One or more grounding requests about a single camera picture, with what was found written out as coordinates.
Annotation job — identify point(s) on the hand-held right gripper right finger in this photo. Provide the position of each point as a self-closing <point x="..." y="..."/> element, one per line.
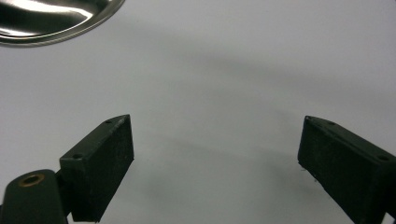
<point x="345" y="168"/>

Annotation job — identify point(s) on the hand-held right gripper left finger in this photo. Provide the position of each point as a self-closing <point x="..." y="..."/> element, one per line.
<point x="96" y="174"/>

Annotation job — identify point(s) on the shiny metal bowl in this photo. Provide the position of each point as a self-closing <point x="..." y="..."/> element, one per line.
<point x="46" y="18"/>

